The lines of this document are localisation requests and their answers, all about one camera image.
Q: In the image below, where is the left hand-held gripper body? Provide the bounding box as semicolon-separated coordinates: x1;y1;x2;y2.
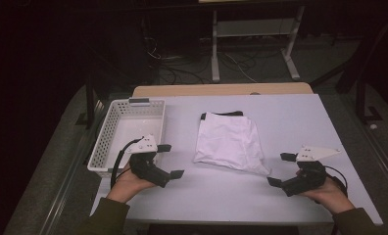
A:
125;134;171;189

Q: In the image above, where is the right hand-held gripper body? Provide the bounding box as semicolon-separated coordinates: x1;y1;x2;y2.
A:
279;145;342;198

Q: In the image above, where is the white perforated plastic basket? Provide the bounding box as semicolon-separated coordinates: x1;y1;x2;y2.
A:
86;98;167;179

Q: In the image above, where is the white garment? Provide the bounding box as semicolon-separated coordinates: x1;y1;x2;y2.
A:
192;111;271;177

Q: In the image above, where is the person's left hand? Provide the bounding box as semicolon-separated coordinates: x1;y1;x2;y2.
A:
106;162;158;204

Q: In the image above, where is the person's right hand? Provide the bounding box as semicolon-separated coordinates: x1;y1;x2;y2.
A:
295;169;356;214

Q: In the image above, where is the grey basket label clip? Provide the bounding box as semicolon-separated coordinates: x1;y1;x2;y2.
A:
128;97;151;108

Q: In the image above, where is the black metal stand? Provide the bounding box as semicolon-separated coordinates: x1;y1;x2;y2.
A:
309;9;388;125
74;48;126;129

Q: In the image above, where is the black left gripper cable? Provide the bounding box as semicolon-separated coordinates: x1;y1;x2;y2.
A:
110;137;145;190

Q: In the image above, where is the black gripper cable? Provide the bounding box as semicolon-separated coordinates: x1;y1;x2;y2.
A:
110;137;145;190
323;164;349;198

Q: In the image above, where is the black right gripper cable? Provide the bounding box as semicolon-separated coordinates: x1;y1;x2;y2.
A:
323;164;349;198

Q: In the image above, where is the tangle of floor cables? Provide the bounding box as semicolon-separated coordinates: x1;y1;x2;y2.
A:
142;34;259;85

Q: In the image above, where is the white metal desk frame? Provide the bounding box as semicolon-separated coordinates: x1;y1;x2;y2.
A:
210;5;306;83

